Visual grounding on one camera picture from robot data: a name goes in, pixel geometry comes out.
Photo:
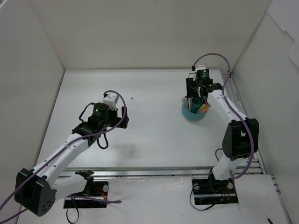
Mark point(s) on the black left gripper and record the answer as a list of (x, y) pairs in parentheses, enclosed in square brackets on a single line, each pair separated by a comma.
[(124, 117)]

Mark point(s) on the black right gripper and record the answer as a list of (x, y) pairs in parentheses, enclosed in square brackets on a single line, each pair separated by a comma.
[(195, 91)]

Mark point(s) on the yellow slim highlighter pen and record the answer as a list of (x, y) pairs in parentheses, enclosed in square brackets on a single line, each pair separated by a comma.
[(192, 107)]

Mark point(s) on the orange capped clear highlighter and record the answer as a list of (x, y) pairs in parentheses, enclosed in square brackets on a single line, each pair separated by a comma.
[(204, 108)]

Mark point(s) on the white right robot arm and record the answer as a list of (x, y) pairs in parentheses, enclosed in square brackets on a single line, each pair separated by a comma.
[(240, 141)]

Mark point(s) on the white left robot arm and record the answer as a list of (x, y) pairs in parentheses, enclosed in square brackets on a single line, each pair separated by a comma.
[(39, 188)]

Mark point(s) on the teal round desk organizer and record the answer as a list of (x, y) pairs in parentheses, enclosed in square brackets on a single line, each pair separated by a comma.
[(193, 116)]

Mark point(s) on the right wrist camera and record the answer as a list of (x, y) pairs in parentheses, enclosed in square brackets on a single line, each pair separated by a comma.
[(198, 67)]

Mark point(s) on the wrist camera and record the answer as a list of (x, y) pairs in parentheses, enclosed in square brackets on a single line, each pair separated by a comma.
[(111, 100), (198, 67)]

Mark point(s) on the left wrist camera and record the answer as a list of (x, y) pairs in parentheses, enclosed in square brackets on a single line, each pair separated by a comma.
[(111, 100)]

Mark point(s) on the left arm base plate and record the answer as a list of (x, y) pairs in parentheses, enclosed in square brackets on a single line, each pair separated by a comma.
[(98, 190)]

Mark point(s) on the aluminium front rail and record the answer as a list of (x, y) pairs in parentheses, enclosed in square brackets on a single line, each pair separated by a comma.
[(155, 172)]

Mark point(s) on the aluminium rail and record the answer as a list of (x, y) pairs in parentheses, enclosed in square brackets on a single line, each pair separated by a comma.
[(155, 172), (233, 93)]

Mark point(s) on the aluminium right rail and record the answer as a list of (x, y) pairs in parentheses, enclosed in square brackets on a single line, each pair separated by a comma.
[(233, 93)]

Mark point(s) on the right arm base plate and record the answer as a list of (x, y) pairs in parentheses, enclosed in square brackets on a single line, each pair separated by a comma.
[(204, 193)]

